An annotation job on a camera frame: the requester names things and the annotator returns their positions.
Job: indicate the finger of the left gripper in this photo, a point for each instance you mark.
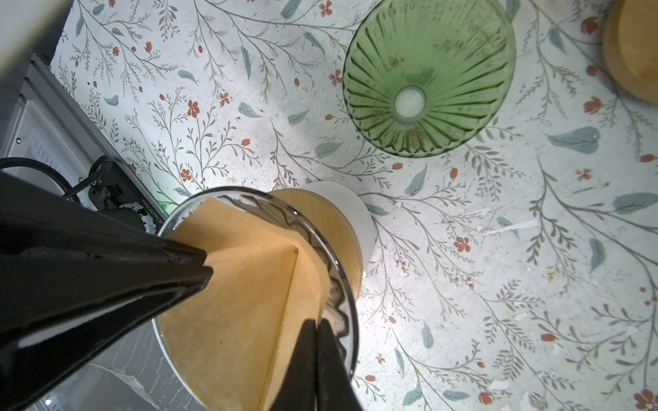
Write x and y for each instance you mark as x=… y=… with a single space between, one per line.
x=73 y=282

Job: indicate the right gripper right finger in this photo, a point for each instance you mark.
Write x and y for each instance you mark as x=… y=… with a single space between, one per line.
x=333 y=385

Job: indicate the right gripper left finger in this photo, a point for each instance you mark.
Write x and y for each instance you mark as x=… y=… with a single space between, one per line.
x=297 y=392

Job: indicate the grey clear glass dripper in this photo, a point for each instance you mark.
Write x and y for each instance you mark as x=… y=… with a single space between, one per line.
x=327 y=231

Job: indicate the frosted white glass mug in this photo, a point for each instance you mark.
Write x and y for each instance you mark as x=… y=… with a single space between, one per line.
x=354 y=209

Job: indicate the green glass dripper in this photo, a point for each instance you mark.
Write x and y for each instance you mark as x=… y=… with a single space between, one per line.
x=423 y=77

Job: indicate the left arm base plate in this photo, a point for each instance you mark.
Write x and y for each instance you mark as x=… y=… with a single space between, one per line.
x=115 y=189

